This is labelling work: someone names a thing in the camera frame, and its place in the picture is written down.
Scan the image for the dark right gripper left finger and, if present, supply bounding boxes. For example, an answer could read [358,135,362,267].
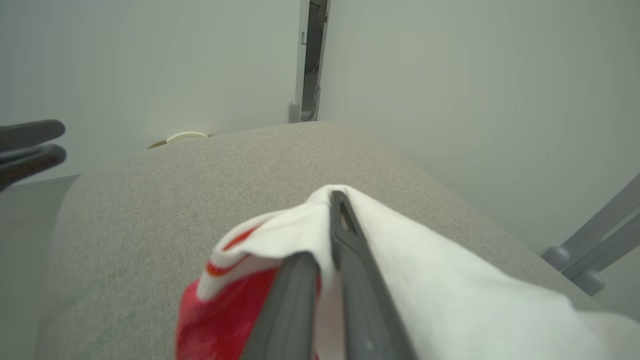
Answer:
[240,251,321,360]

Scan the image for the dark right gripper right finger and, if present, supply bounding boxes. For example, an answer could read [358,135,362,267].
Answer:
[329,190,418,360]

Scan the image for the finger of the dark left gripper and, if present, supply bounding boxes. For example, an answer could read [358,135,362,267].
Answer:
[0,120,66,154]
[0,145,68,193]

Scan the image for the red jersey white sleeves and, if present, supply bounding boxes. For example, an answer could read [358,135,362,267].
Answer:
[175,184,640,360]

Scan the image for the grey double partition post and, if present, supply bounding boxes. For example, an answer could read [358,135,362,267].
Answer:
[541,174,640,297]

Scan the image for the grey partition post dark slot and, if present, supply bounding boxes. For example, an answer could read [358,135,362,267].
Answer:
[288,0,332,124]

